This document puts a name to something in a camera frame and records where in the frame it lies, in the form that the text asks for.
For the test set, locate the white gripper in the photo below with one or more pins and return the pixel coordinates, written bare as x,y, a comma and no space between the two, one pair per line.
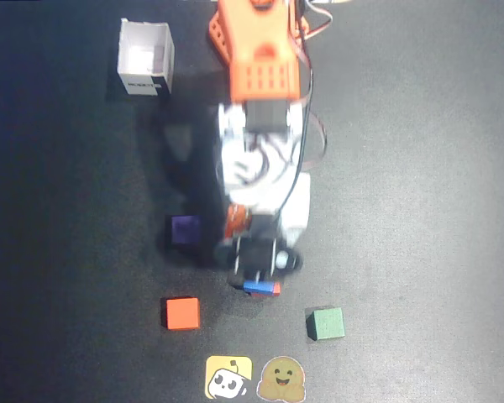
257,254

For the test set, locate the blue wooden cube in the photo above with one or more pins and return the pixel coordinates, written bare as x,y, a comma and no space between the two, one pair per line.
257,286

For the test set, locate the orange and white robot arm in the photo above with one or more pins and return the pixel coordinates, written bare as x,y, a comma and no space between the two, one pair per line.
260,50

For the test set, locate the purple wooden cube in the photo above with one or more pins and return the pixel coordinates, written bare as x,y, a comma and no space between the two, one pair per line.
185,230

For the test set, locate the orange wooden cube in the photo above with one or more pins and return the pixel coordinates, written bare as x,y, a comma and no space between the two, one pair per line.
183,313

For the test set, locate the green wooden cube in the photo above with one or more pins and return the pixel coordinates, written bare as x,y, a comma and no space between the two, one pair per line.
327,323

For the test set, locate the yellow robot face sticker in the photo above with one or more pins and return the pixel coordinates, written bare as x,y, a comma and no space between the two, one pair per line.
228,378

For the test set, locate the hugging face emoji sticker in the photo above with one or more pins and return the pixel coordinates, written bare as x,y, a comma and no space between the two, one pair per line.
281,379

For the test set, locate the grey felt mat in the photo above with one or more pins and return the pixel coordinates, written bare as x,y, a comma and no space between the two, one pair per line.
424,210

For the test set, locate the white open cardboard box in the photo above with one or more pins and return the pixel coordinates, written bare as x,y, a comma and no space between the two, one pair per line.
145,54

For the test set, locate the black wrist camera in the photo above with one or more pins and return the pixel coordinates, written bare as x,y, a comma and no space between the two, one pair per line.
256,254

